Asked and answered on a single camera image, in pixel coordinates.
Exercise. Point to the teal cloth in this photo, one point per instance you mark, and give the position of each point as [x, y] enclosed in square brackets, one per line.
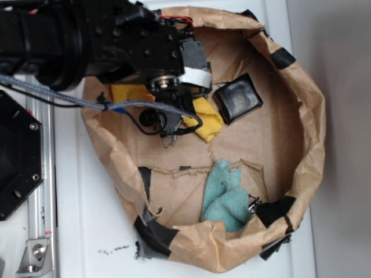
[224, 199]

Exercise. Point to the aluminium extrusion rail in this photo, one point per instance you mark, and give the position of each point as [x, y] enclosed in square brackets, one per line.
[42, 204]

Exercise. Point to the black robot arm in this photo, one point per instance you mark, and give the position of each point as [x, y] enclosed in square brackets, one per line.
[45, 39]

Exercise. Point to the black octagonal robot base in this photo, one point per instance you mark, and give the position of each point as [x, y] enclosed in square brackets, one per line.
[21, 155]

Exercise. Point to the black square pad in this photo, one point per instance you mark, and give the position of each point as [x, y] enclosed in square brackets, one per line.
[237, 98]

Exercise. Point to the brown paper bag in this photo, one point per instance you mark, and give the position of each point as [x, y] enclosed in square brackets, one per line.
[279, 149]

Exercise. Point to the yellow cloth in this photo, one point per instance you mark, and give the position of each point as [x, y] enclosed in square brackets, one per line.
[212, 120]

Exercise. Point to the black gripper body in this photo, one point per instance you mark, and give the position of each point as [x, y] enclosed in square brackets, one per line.
[129, 43]

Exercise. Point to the metal corner bracket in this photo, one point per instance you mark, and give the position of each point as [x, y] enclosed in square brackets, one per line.
[37, 259]

